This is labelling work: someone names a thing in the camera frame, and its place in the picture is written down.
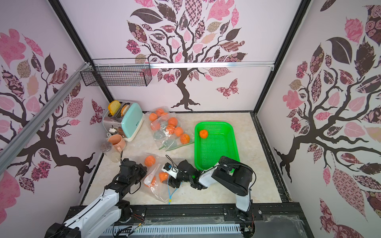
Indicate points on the green-zip bag of oranges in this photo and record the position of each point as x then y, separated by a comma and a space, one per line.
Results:
173, 134

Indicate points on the pink ceramic mug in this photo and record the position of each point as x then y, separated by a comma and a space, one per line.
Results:
118, 142

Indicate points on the mint green toaster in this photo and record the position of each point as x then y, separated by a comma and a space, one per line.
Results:
127, 122

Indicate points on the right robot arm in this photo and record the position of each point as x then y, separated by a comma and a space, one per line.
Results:
233, 175

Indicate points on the green plastic basket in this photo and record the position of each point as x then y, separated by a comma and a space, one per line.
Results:
220, 142

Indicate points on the black wire wall basket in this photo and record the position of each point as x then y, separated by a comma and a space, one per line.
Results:
133, 72

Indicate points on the clear glass cup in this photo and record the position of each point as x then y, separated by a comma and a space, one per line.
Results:
110, 152

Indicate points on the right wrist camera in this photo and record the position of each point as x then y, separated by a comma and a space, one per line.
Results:
170, 169

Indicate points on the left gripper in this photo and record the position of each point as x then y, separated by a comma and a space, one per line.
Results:
142, 169

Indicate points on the white cable duct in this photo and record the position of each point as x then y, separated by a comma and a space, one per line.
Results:
158, 230

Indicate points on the yellow toast slice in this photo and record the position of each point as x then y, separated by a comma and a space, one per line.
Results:
114, 107

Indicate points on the rear green-zip bag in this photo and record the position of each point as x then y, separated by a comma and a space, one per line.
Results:
157, 116

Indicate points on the orange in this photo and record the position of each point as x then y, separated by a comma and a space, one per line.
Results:
203, 134

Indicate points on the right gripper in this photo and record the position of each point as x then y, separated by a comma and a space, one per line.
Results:
177, 176

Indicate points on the blue-zip clear bag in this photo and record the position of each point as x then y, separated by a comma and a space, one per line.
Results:
155, 182

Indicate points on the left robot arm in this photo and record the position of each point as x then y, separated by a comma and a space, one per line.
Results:
105, 210

